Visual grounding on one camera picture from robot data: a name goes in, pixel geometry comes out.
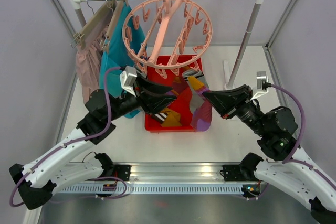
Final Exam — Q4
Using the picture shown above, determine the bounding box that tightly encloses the beige clip hanger right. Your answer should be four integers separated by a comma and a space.
101, 0, 128, 52

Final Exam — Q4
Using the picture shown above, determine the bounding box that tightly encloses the pink skirt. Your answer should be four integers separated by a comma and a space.
76, 27, 107, 104

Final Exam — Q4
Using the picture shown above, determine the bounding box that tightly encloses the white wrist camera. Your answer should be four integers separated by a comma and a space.
120, 66, 138, 96
251, 71, 269, 100

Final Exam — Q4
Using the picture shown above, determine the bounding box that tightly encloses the red plastic bin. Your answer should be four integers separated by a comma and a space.
144, 59, 207, 133

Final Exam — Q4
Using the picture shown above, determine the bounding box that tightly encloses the beige clip hanger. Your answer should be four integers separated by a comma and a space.
71, 0, 117, 50
101, 0, 128, 52

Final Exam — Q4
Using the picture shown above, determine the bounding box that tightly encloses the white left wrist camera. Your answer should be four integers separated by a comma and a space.
120, 66, 138, 96

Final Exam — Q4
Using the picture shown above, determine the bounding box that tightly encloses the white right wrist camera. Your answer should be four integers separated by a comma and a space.
251, 71, 269, 100

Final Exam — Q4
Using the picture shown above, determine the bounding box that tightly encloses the white slotted cable duct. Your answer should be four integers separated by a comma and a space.
60, 183, 244, 195

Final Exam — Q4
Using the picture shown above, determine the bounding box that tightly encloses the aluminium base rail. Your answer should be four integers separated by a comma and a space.
39, 162, 323, 185

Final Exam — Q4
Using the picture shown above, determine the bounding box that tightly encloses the teal shirt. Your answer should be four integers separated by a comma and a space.
98, 0, 148, 119

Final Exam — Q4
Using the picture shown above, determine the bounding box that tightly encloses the beige clip hanger left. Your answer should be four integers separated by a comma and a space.
71, 0, 117, 50

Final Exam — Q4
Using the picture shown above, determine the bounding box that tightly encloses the yellow brown striped sock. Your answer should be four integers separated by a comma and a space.
151, 108, 182, 127

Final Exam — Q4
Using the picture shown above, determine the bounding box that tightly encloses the purple sock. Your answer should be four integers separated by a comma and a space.
168, 76, 189, 97
187, 76, 212, 132

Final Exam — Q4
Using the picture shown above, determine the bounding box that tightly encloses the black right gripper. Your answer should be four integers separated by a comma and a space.
202, 83, 268, 136

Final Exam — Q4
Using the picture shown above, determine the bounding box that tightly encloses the pink round clip hanger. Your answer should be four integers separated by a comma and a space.
122, 0, 213, 78

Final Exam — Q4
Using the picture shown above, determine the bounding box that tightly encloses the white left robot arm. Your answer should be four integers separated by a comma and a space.
9, 73, 177, 210

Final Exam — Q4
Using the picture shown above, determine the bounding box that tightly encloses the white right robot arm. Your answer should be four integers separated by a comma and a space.
203, 85, 335, 223

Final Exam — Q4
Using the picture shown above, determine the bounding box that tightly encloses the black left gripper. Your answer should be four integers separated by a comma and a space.
106, 72, 178, 121

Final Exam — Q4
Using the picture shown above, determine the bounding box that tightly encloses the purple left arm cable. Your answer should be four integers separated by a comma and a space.
9, 67, 127, 208

